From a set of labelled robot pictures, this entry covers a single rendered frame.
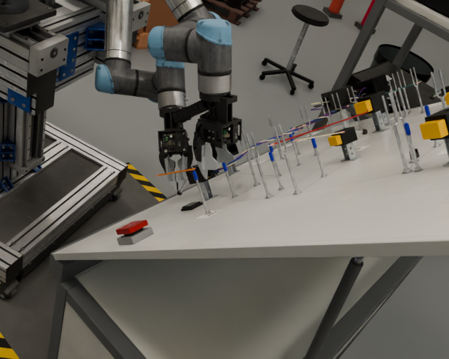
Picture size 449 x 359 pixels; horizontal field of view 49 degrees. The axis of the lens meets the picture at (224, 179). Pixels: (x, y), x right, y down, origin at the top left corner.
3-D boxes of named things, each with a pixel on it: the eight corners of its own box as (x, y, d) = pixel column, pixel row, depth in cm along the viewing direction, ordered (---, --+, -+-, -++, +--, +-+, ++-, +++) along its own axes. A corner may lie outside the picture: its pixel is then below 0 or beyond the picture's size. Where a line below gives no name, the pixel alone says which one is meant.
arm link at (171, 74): (178, 61, 138) (187, 50, 130) (180, 100, 137) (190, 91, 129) (151, 60, 135) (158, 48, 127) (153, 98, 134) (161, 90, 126)
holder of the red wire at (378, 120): (408, 120, 146) (399, 85, 144) (380, 132, 139) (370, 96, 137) (394, 122, 150) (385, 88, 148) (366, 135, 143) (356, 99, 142)
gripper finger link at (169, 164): (163, 189, 125) (161, 154, 126) (167, 191, 131) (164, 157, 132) (175, 189, 125) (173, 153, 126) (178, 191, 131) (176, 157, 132)
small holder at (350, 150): (378, 149, 115) (370, 120, 114) (351, 162, 111) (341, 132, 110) (365, 150, 119) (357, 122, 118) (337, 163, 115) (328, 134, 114)
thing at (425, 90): (342, 87, 196) (350, 73, 192) (380, 73, 221) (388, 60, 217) (413, 133, 184) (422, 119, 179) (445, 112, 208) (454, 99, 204)
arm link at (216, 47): (204, 17, 109) (239, 19, 105) (204, 67, 114) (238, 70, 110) (185, 21, 103) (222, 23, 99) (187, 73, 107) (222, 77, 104)
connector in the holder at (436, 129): (449, 134, 77) (445, 118, 77) (441, 137, 76) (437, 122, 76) (430, 137, 80) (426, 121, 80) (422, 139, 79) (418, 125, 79)
